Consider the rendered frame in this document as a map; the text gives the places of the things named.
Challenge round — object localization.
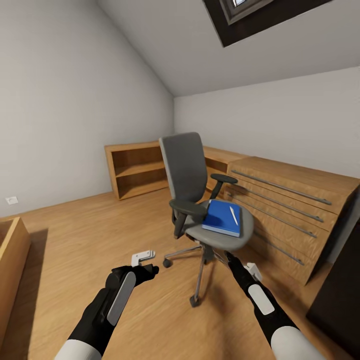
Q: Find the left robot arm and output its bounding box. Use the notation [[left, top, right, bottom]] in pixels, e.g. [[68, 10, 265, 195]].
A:
[[54, 250, 159, 360]]

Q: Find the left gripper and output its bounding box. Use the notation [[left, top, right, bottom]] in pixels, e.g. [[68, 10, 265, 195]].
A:
[[134, 264, 159, 286]]

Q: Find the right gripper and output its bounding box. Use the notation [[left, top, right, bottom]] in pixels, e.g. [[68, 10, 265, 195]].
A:
[[225, 252, 251, 285]]

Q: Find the folder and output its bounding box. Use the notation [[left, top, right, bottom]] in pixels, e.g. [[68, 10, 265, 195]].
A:
[[202, 200, 240, 237]]

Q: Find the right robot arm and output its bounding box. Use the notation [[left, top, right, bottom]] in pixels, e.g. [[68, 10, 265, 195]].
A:
[[225, 252, 327, 360]]

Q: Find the swivel chair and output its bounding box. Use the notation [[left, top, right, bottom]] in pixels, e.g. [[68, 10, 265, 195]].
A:
[[158, 132, 254, 307]]

